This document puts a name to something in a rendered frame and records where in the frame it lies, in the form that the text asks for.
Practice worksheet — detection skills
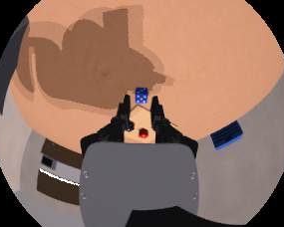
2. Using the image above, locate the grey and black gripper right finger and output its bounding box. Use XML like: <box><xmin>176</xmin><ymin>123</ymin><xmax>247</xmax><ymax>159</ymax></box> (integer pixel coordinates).
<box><xmin>150</xmin><ymin>96</ymin><xmax>198</xmax><ymax>158</ymax></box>

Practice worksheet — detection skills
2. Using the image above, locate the black die with white pips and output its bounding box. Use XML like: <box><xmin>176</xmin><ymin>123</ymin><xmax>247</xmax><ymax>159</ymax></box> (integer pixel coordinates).
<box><xmin>127</xmin><ymin>121</ymin><xmax>135</xmax><ymax>132</ymax></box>

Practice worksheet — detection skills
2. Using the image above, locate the blue die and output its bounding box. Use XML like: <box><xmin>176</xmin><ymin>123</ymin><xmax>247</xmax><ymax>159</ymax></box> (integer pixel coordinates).
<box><xmin>136</xmin><ymin>88</ymin><xmax>148</xmax><ymax>104</ymax></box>

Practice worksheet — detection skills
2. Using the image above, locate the tan mat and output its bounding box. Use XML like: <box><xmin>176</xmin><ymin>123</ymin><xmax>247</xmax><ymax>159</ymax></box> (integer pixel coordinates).
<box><xmin>125</xmin><ymin>105</ymin><xmax>155</xmax><ymax>143</ymax></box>

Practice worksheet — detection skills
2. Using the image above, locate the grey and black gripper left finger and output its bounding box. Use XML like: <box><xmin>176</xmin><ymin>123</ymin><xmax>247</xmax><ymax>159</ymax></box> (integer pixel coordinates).
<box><xmin>80</xmin><ymin>95</ymin><xmax>131</xmax><ymax>158</ymax></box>

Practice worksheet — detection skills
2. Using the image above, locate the red die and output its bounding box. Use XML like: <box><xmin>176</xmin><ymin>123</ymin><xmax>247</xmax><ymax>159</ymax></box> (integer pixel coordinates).
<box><xmin>139</xmin><ymin>128</ymin><xmax>148</xmax><ymax>138</ymax></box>

